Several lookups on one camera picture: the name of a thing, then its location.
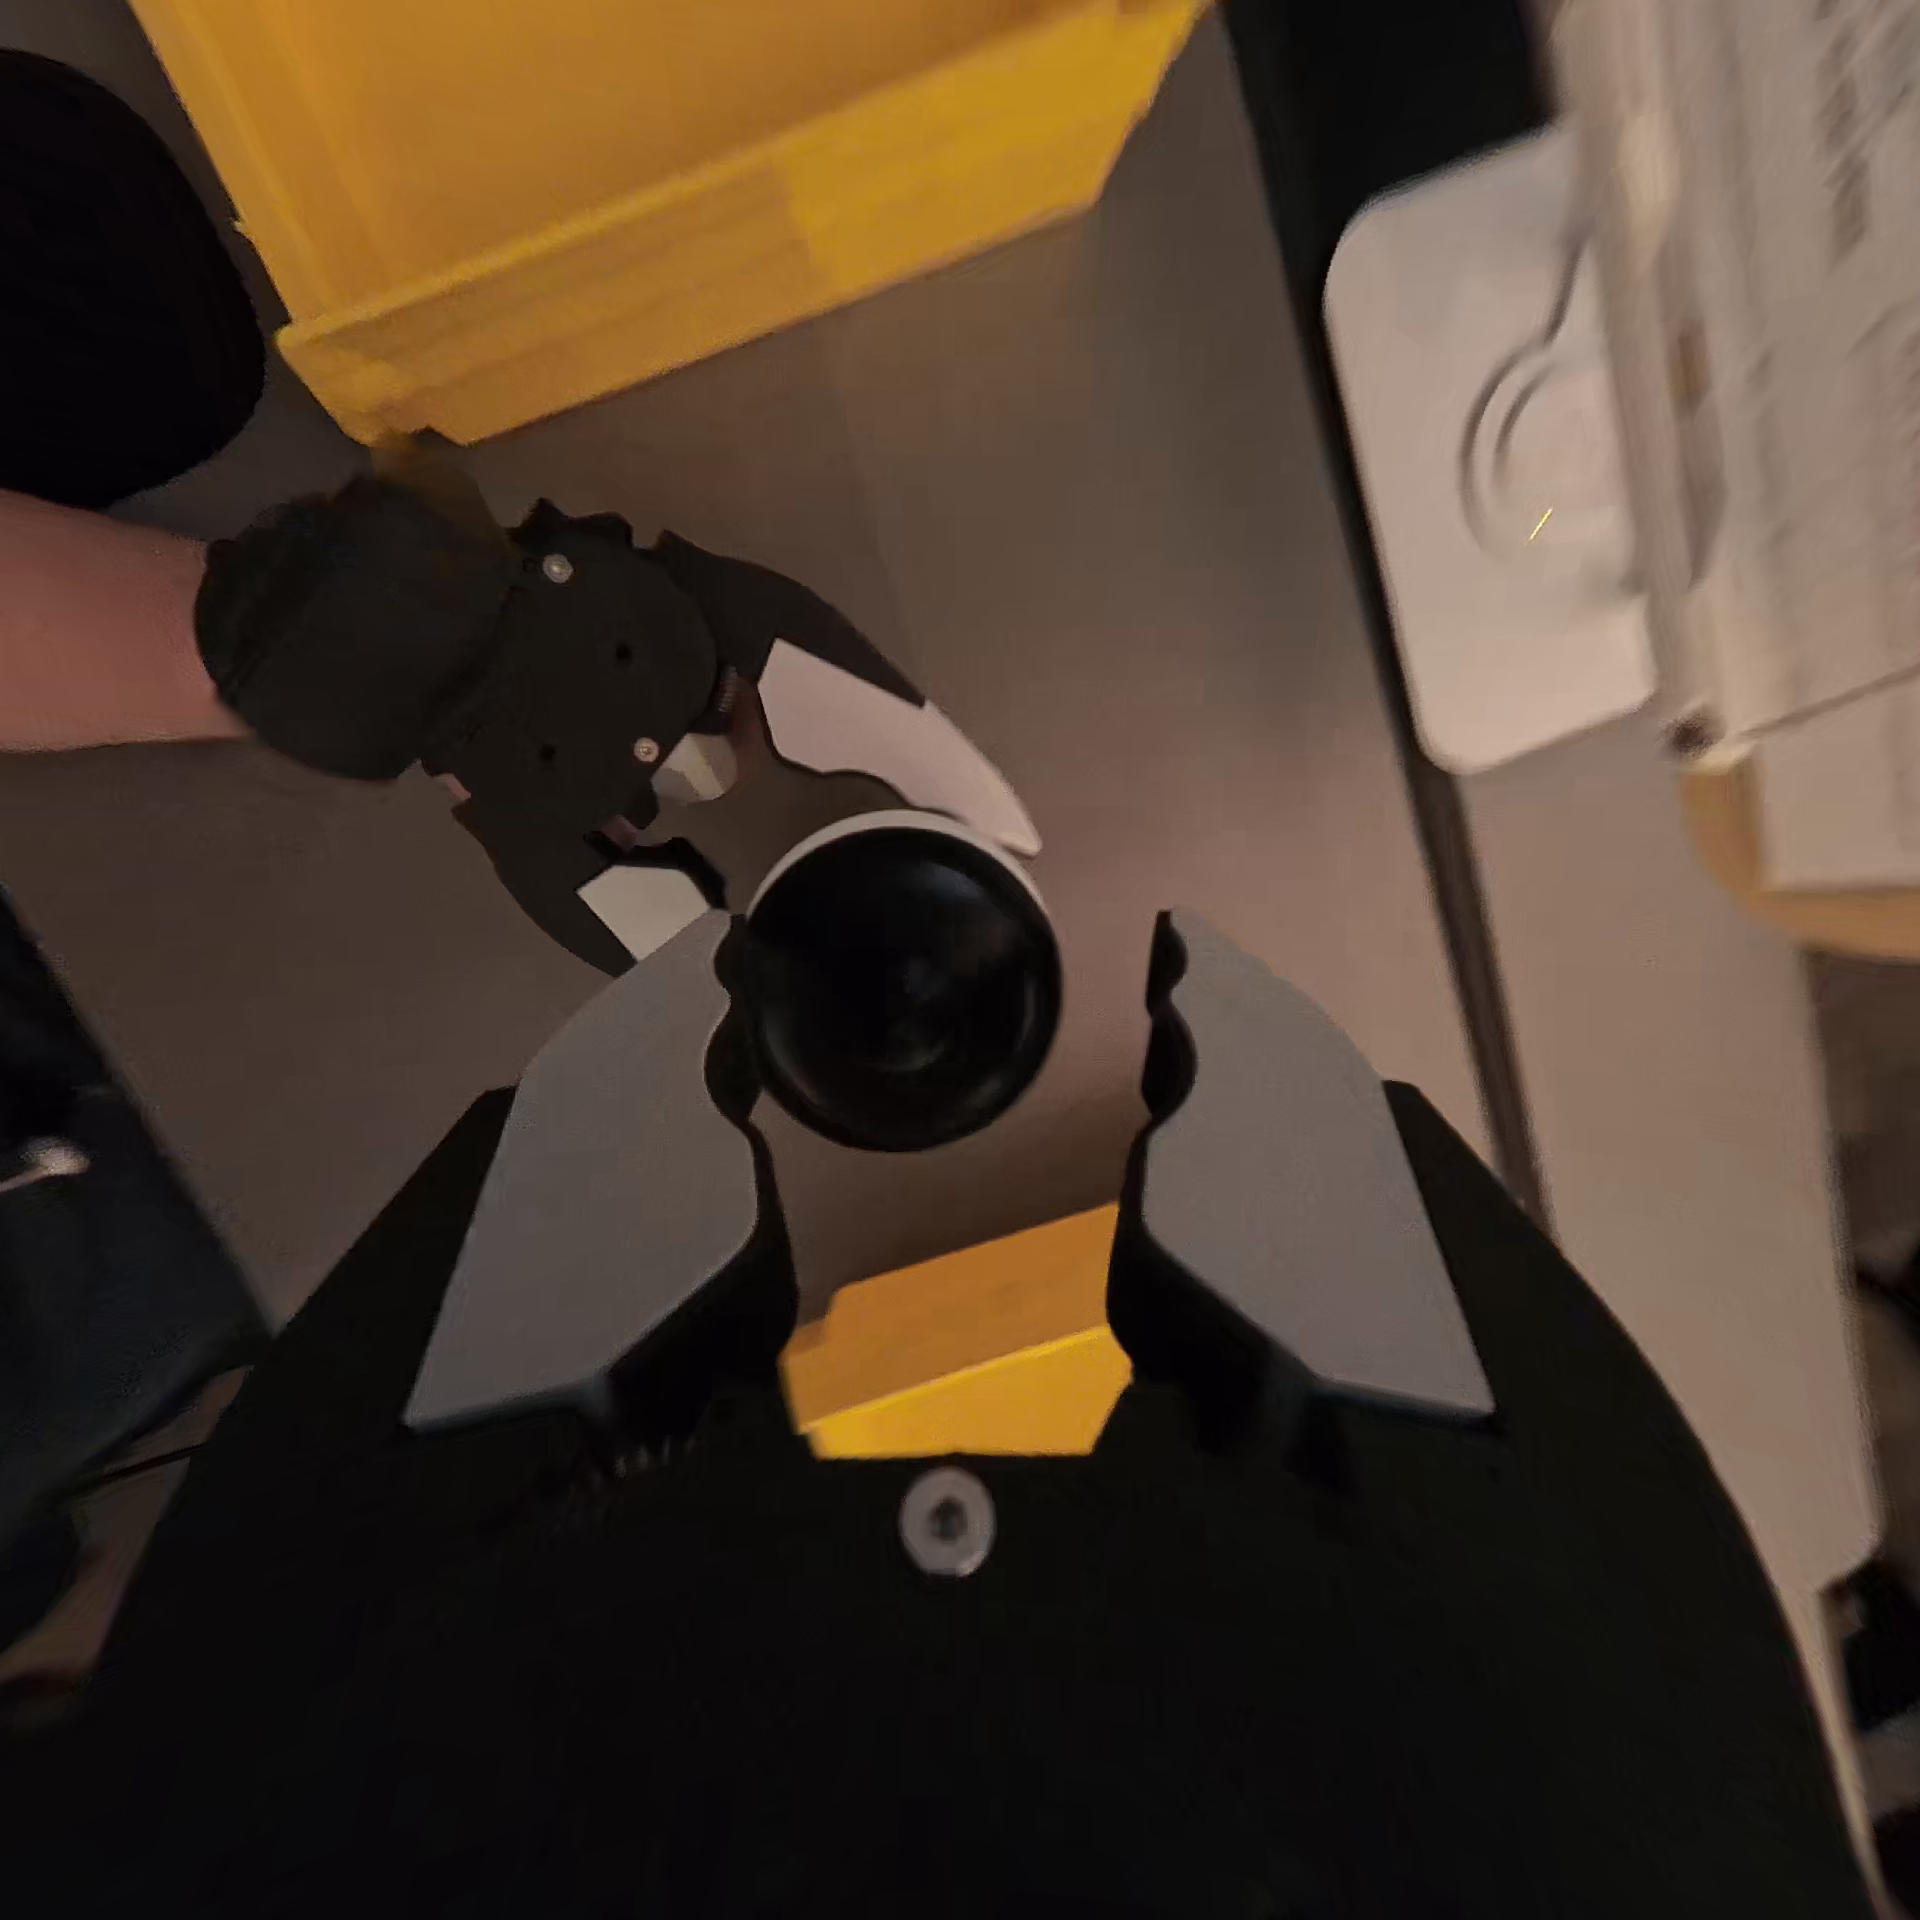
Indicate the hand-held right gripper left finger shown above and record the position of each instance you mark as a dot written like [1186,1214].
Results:
[599,1201]

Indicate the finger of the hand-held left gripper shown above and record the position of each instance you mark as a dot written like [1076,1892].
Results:
[901,743]
[645,909]

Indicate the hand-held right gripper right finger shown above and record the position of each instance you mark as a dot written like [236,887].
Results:
[1289,1201]

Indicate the white plastic bottle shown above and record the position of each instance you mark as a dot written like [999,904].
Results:
[884,821]

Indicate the black bottle lid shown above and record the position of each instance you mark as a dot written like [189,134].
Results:
[901,990]

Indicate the yellow plastic bin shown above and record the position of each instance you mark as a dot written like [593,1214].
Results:
[960,1349]
[599,149]

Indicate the person's left forearm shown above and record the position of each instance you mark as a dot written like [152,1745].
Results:
[105,629]

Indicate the dark printed cloth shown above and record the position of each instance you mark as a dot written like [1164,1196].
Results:
[90,1277]

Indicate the white stand base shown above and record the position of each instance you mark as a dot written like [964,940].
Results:
[1425,599]

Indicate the printed instruction sheet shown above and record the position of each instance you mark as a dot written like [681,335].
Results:
[1800,375]

